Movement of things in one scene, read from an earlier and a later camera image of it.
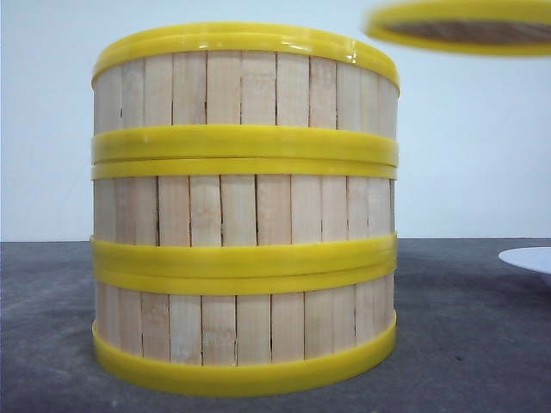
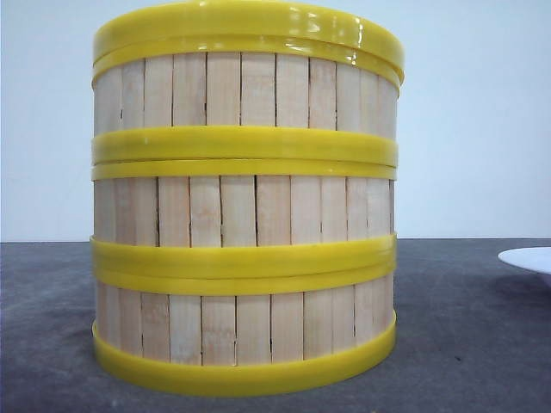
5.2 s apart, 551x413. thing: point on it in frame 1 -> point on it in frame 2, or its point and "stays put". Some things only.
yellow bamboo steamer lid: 498,27 -> 250,26
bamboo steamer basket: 247,91 stays put
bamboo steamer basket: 244,334 stays put
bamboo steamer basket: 244,216 stays put
